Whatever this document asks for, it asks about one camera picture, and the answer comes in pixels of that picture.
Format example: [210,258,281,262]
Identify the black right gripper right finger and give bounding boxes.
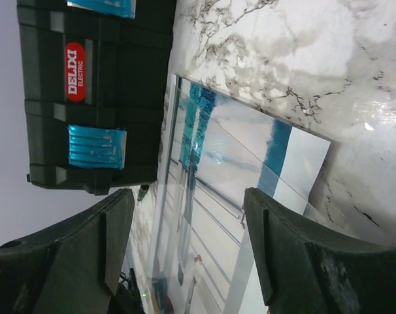
[244,188,396,313]

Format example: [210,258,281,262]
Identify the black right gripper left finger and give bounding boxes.
[0,188,135,313]

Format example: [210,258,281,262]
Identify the green black screwdriver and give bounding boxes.
[137,184,150,202]

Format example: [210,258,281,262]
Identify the black plastic toolbox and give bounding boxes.
[16,1,176,196]

